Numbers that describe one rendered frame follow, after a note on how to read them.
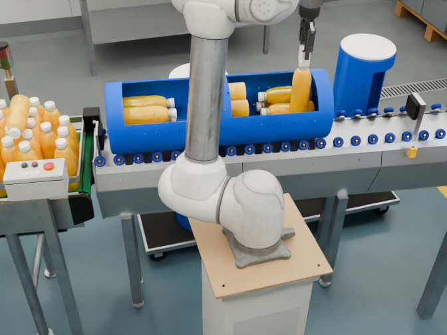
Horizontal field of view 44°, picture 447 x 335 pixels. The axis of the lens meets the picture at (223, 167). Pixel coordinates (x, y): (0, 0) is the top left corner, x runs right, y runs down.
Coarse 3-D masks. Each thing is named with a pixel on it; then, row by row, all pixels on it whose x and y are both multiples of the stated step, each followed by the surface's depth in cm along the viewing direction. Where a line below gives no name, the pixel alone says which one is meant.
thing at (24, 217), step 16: (80, 128) 247; (0, 208) 210; (16, 208) 211; (32, 208) 212; (64, 208) 215; (80, 208) 216; (0, 224) 215; (16, 224) 216; (32, 224) 218; (64, 224) 220; (80, 224) 221; (16, 240) 223; (16, 256) 228; (48, 256) 287; (48, 272) 297; (32, 288) 243; (32, 304) 248
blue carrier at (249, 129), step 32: (128, 96) 230; (224, 96) 211; (256, 96) 239; (320, 96) 215; (128, 128) 207; (160, 128) 209; (224, 128) 213; (256, 128) 215; (288, 128) 217; (320, 128) 220
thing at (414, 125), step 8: (408, 96) 238; (416, 96) 236; (408, 104) 239; (416, 104) 233; (424, 104) 232; (408, 112) 240; (416, 112) 234; (408, 120) 244; (416, 120) 236; (408, 128) 244; (416, 128) 239
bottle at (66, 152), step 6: (60, 150) 204; (66, 150) 204; (72, 150) 207; (54, 156) 206; (60, 156) 204; (66, 156) 204; (72, 156) 206; (66, 162) 205; (72, 162) 207; (72, 168) 208; (72, 174) 210; (72, 186) 213; (78, 186) 216
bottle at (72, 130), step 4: (60, 124) 215; (64, 124) 215; (68, 124) 215; (72, 124) 218; (68, 128) 215; (72, 128) 217; (72, 132) 217; (72, 136) 217; (76, 136) 220; (76, 140) 220; (76, 144) 221; (76, 148) 222
